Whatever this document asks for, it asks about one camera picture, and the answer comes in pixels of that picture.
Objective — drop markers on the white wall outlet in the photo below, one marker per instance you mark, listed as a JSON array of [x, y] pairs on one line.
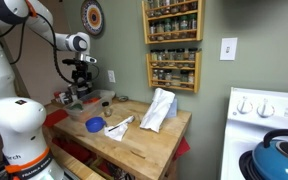
[[111, 76]]

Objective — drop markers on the thin metal utensil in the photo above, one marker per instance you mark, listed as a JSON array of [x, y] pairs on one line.
[[117, 126]]

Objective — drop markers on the white stove knob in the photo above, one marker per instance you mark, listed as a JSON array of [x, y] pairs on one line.
[[244, 106], [265, 108]]

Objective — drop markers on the light blue packet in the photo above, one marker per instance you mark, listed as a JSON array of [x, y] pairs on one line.
[[173, 108]]

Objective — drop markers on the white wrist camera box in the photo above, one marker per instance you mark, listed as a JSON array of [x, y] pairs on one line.
[[90, 60]]

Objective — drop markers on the small red white box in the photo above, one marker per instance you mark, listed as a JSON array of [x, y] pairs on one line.
[[60, 97]]

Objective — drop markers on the small glass dish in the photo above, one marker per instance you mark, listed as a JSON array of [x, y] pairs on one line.
[[123, 99]]

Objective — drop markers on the white stove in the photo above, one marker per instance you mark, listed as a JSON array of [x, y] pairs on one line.
[[244, 133]]

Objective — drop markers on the blue plastic bowl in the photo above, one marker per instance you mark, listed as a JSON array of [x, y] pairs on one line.
[[95, 125]]

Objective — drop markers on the spice jar with black lid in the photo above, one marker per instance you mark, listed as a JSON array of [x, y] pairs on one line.
[[106, 109]]

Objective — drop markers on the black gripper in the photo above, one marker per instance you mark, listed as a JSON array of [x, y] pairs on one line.
[[82, 77]]

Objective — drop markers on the white crumpled cloth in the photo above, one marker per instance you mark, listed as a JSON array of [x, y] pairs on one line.
[[155, 111]]

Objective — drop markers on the glass spice jar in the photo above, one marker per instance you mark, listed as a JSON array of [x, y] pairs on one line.
[[158, 6], [192, 4], [161, 76], [184, 26], [175, 28], [192, 25], [168, 76], [184, 77], [162, 56], [154, 56], [152, 31], [171, 56], [192, 56], [183, 4], [168, 29], [166, 6], [155, 76], [174, 5], [150, 8], [160, 30], [191, 78], [180, 56]]

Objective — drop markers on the white crumpled paper towel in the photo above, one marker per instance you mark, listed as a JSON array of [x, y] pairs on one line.
[[117, 133]]

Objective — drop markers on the orange plastic bowl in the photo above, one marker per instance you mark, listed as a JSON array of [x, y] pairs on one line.
[[95, 99]]

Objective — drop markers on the patterned decorative wall plate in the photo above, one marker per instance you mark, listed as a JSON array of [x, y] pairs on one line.
[[92, 16]]

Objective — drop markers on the silver metal can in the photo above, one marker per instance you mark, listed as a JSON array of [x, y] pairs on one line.
[[72, 90]]

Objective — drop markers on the white light switch plate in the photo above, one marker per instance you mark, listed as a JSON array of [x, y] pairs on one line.
[[228, 49]]

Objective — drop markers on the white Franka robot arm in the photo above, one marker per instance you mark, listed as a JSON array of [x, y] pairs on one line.
[[10, 120]]

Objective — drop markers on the green plastic lid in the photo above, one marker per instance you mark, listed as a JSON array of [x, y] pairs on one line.
[[76, 107]]

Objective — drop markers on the clear plastic storage case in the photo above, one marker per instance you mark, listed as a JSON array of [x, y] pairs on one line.
[[84, 111]]

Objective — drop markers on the black stove burner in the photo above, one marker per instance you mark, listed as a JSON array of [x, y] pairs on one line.
[[245, 163]]

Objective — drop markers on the red cloth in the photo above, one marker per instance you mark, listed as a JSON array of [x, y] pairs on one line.
[[54, 117], [182, 148]]

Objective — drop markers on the wooden wall spice rack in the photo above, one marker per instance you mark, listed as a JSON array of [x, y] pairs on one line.
[[200, 20], [197, 71]]

